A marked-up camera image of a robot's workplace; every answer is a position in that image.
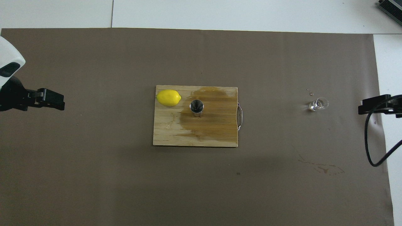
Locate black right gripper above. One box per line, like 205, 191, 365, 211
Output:
358, 94, 402, 118

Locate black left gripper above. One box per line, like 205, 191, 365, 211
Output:
0, 76, 65, 112

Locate small clear glass beaker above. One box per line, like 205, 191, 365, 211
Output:
308, 97, 329, 111

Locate steel double jigger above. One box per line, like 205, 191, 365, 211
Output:
189, 100, 204, 117

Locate brown paper table mat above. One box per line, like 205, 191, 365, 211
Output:
0, 28, 395, 226

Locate grey ribbed metal device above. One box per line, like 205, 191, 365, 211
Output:
377, 0, 402, 19

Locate yellow lemon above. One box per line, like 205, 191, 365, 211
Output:
156, 90, 182, 106

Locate wooden cutting board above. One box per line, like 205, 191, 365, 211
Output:
153, 85, 243, 148

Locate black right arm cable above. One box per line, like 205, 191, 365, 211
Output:
364, 102, 402, 167

